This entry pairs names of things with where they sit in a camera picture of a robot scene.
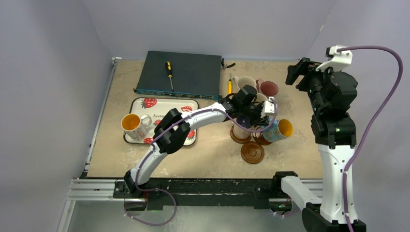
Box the cream floral mug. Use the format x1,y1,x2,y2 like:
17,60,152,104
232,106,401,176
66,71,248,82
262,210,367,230
232,76,257,93

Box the purple interior mug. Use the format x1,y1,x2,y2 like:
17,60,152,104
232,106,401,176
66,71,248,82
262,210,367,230
233,125,247,136

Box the wooden coaster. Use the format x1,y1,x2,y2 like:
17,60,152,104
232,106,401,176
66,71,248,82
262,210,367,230
240,141,264,164
252,132,272,146
230,126,251,144

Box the pink mug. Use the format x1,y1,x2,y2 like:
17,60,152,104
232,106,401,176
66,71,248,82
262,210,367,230
256,79,278,97

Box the blue butterfly mug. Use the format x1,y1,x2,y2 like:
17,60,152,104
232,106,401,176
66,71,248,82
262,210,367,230
262,119,293,143

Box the wooden coaster front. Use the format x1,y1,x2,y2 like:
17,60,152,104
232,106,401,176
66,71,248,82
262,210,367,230
240,141,264,164

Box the orange interior mug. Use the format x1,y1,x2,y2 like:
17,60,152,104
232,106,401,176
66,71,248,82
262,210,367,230
121,114,152,141

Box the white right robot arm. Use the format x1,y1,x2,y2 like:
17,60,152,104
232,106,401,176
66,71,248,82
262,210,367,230
271,58,366,232

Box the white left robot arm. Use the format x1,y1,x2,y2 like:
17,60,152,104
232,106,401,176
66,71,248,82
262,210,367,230
124,85,278,198

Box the small yellow screwdriver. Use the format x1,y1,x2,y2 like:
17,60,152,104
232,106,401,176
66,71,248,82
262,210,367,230
228,74,233,94

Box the black yellow long screwdriver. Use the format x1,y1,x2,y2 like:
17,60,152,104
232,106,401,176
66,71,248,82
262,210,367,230
165,61,174,92

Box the white strawberry tray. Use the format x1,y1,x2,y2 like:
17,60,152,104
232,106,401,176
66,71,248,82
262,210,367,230
123,97,199,144

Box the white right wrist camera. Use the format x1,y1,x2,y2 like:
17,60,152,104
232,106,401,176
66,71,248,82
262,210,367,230
315,45,352,72

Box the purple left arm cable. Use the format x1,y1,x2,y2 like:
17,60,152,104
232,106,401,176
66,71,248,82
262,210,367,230
134,97,278,193

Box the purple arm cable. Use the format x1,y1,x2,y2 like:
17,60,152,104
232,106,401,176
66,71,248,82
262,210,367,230
336,45,404,232
134,97,278,193

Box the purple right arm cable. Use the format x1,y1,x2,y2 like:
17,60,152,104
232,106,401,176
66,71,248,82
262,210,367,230
336,45,404,232

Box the black handled pliers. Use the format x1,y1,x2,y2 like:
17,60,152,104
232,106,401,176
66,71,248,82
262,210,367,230
221,58,236,70

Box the dark network switch box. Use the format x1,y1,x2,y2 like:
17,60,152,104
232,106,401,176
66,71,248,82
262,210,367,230
133,51,222,101

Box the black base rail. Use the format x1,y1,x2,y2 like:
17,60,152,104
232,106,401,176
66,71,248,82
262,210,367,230
113,171,297,210

